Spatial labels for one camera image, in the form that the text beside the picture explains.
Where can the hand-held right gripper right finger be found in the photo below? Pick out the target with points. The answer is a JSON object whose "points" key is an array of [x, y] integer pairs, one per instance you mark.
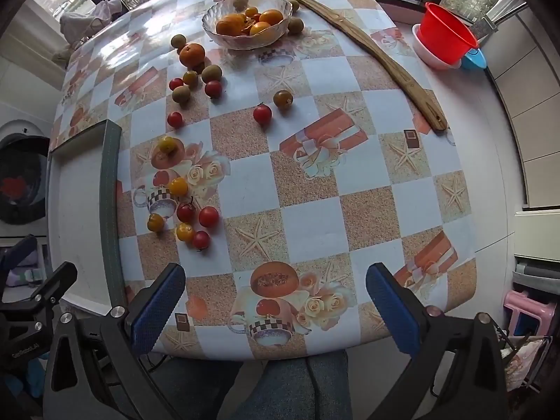
{"points": [[391, 310]]}

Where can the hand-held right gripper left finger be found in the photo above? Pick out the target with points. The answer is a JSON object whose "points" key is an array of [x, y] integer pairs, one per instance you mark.
{"points": [[159, 310]]}

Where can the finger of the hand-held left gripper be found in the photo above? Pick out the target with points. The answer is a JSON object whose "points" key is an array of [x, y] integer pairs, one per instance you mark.
{"points": [[19, 251], [59, 282]]}

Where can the white tray with green rim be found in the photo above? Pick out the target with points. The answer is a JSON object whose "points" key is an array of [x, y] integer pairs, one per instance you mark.
{"points": [[74, 210]]}

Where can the red cherry tomato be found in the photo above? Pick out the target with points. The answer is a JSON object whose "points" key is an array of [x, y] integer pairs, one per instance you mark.
{"points": [[176, 83], [185, 212], [213, 89], [201, 239], [175, 119], [208, 216], [262, 114]]}

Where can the white washing machine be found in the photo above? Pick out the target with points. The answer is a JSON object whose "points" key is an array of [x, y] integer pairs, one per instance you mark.
{"points": [[22, 170]]}

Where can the yellow cherry tomato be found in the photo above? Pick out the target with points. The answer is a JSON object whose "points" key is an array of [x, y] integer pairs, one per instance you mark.
{"points": [[190, 78], [167, 145], [155, 222], [185, 232], [178, 186]]}

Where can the checkered printed tablecloth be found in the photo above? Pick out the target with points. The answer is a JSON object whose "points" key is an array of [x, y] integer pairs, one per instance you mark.
{"points": [[315, 210]]}

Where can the pink plastic stool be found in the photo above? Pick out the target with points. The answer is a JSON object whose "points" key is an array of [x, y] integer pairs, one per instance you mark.
{"points": [[523, 310]]}

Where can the person's legs in jeans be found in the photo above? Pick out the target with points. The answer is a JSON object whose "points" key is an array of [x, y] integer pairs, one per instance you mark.
{"points": [[284, 389]]}

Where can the printed cloth bag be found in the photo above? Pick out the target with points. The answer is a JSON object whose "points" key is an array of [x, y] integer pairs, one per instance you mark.
{"points": [[520, 363]]}

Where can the brown-green cherry tomato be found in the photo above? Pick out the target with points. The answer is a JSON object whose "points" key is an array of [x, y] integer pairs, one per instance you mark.
{"points": [[283, 99]]}

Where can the white cloth pile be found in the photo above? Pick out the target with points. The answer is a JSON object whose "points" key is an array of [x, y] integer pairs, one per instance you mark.
{"points": [[105, 11]]}

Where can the white plastic bowl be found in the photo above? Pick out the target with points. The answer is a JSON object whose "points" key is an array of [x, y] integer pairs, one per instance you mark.
{"points": [[426, 54]]}

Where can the blue plastic dish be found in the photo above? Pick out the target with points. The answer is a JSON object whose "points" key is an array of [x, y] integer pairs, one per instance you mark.
{"points": [[476, 60]]}

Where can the glass bowl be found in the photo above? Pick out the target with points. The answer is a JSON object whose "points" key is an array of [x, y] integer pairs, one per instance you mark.
{"points": [[245, 40]]}

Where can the red plastic basin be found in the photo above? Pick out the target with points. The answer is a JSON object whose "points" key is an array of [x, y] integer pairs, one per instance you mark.
{"points": [[446, 30]]}

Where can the grey textured object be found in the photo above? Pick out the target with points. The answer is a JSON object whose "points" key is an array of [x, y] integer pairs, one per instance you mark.
{"points": [[483, 28]]}

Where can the small orange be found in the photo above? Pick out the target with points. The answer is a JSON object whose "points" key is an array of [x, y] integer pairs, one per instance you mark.
{"points": [[251, 11]]}

